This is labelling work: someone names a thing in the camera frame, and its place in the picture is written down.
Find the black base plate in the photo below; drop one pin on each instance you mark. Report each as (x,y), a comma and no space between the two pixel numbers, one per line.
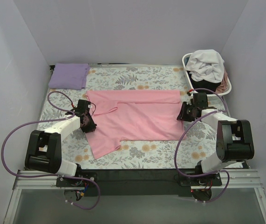
(146,182)

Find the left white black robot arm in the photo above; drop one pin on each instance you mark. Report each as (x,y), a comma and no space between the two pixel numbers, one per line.
(44,151)

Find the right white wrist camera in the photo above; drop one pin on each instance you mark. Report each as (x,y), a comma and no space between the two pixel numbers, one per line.
(190,95)

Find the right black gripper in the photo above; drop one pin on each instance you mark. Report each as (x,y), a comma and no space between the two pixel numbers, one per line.
(182,114)

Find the folded purple t shirt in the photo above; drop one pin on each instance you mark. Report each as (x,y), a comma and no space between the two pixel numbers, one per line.
(69,76)

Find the white laundry basket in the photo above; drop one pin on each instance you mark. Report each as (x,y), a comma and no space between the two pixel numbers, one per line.
(210,96)

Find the aluminium frame rail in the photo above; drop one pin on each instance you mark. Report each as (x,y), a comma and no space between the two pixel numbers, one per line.
(47,200)

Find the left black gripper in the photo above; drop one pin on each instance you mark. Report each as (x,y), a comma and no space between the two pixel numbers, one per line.
(90,126)

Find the black garment in basket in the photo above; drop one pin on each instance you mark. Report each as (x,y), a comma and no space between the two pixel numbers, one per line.
(203,84)

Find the brown garment in basket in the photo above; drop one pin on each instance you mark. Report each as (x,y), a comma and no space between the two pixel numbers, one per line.
(223,85)

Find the white t shirt in basket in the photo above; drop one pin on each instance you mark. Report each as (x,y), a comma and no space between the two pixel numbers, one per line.
(207,65)

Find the pink t shirt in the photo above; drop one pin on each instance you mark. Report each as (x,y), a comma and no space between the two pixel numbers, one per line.
(134,115)

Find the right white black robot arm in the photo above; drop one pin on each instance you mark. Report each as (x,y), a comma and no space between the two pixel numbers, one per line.
(234,142)

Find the floral table cloth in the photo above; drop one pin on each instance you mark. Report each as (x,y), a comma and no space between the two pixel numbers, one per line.
(198,144)

